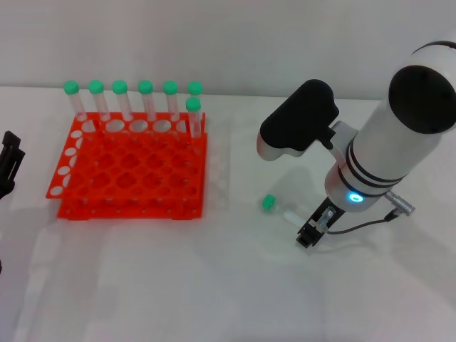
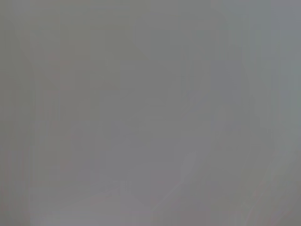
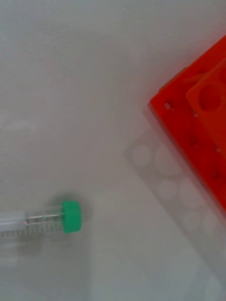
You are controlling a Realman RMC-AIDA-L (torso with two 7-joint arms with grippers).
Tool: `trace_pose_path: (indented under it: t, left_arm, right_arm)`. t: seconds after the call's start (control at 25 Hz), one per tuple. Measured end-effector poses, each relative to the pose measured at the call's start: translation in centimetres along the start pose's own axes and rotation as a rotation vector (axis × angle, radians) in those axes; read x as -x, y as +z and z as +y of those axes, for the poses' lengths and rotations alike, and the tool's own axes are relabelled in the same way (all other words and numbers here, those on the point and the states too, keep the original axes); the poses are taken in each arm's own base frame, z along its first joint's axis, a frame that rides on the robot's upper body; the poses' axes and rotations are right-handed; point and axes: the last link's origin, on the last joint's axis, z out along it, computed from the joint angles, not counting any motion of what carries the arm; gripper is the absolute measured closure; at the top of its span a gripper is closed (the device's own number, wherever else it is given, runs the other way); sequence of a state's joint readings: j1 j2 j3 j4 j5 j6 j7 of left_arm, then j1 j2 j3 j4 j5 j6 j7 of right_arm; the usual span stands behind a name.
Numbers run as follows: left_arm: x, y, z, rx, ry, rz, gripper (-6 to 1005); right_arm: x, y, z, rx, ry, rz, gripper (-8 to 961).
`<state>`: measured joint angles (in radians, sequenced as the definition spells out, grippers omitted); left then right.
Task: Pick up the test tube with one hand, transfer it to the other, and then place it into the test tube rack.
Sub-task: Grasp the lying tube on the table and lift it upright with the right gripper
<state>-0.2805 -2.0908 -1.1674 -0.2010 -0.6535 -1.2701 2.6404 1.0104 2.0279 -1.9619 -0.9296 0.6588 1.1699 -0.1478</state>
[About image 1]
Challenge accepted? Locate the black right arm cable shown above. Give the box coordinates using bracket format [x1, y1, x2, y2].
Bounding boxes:
[326, 209, 397, 237]

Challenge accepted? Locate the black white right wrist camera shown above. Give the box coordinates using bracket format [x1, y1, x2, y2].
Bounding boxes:
[256, 78, 357, 162]

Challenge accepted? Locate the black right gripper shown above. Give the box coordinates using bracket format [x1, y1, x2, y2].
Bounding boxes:
[296, 197, 346, 251]

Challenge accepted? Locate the white labelled green capped tube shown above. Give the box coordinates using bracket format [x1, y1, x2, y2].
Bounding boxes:
[261, 194, 304, 226]

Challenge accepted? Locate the orange plastic test tube rack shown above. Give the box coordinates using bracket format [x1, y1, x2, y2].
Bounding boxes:
[45, 112, 208, 221]

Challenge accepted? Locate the silver right arm cable connector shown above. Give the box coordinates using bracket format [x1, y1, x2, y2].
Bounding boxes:
[385, 191, 418, 215]

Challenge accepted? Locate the green capped clear test tube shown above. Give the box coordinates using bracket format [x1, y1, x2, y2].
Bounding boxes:
[187, 81, 204, 108]
[137, 79, 158, 123]
[111, 79, 135, 123]
[185, 97, 203, 140]
[63, 79, 88, 123]
[162, 80, 181, 123]
[88, 79, 112, 123]

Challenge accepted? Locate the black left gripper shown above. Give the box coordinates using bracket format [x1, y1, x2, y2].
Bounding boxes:
[0, 130, 27, 201]

